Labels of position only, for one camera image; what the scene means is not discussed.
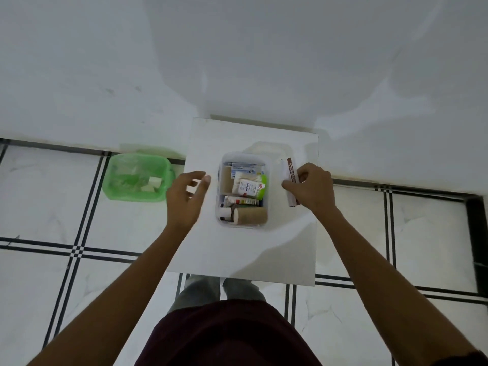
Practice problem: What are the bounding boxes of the green plastic bin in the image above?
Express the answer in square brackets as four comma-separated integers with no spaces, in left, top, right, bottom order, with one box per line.
[101,152,176,203]

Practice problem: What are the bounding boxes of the person's right forearm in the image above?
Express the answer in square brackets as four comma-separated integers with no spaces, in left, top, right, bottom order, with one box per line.
[313,206,482,366]

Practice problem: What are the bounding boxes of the person's left forearm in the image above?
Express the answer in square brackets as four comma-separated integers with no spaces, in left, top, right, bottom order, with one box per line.
[26,224,191,366]

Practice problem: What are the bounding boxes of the grey trousers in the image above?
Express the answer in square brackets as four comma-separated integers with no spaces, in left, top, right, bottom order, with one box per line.
[168,274,267,314]

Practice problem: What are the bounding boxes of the large beige bandage roll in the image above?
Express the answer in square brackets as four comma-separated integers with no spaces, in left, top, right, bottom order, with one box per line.
[233,206,268,227]

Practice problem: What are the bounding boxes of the person's left hand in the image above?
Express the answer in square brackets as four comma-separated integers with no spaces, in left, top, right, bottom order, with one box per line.
[166,171,211,234]

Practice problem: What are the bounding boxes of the maroon shirt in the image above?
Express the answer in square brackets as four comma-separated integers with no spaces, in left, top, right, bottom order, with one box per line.
[135,299,488,366]

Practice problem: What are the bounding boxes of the white box with brown stripe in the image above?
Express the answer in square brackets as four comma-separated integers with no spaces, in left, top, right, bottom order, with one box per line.
[280,158,302,207]

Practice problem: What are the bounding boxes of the clear plastic container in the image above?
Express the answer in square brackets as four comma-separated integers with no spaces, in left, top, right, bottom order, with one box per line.
[215,151,272,228]

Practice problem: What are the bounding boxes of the person's right hand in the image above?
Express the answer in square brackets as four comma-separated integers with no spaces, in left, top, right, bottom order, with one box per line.
[281,163,337,216]

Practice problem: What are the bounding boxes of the white tube with red stripe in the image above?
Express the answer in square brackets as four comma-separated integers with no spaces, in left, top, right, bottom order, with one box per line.
[223,196,261,207]

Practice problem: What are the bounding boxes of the white box with red label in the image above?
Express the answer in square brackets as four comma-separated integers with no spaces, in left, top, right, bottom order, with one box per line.
[237,178,266,199]

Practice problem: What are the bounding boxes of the clear plastic bin liner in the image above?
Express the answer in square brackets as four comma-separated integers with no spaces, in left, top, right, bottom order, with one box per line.
[108,154,169,193]

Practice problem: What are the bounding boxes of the blue and white packet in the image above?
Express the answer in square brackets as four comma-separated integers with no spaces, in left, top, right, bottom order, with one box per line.
[230,162,264,175]

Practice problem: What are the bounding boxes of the small beige bandage roll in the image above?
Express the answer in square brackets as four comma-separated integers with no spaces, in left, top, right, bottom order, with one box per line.
[220,165,234,195]

